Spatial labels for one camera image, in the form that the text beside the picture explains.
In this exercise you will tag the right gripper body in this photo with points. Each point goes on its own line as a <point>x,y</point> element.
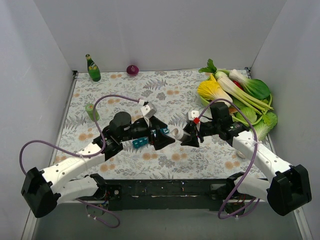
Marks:
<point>195,132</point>

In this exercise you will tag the green basket tray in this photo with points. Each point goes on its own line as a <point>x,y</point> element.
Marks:
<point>204,102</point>

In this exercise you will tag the green lettuce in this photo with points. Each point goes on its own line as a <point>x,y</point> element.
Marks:
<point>268,119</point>

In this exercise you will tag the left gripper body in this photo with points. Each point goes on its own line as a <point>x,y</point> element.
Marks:
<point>154,133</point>

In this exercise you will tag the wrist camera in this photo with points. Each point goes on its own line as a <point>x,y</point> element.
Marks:
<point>148,110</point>
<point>193,116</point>

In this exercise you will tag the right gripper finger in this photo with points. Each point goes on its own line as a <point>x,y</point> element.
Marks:
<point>190,140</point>
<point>190,128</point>

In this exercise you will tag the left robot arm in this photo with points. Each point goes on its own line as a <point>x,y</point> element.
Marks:
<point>44,189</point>

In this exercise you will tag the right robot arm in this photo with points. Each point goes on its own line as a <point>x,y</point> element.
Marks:
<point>286,187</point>

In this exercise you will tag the parsley leaf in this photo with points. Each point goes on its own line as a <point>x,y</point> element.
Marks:
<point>210,67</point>

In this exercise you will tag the bok choy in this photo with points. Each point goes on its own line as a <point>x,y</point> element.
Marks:
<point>254,87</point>

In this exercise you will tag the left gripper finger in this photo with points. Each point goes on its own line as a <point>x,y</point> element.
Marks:
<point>153,122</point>
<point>162,140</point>

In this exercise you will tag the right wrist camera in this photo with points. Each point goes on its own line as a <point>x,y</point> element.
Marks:
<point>193,116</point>

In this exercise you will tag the green glass bottle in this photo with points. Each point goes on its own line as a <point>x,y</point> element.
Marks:
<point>92,69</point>

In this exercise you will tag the white pill bottle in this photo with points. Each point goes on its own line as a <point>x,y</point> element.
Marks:
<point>180,135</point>

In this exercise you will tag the teal pill organizer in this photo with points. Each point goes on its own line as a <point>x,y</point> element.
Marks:
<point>142,141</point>

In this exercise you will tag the green can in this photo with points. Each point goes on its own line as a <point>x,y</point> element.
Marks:
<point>93,114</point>

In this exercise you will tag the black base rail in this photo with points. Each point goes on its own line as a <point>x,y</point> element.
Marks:
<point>162,194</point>

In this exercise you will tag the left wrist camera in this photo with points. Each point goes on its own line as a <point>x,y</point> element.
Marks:
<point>148,110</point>

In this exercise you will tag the red pepper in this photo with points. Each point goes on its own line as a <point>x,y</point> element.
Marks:
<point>238,84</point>

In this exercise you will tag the yellow napa cabbage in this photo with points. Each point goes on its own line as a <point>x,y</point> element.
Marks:
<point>210,90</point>

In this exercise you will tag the purple onion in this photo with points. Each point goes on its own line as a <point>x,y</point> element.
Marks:
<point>132,70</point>

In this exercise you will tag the floral table mat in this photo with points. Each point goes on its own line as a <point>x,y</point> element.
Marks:
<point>173,93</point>

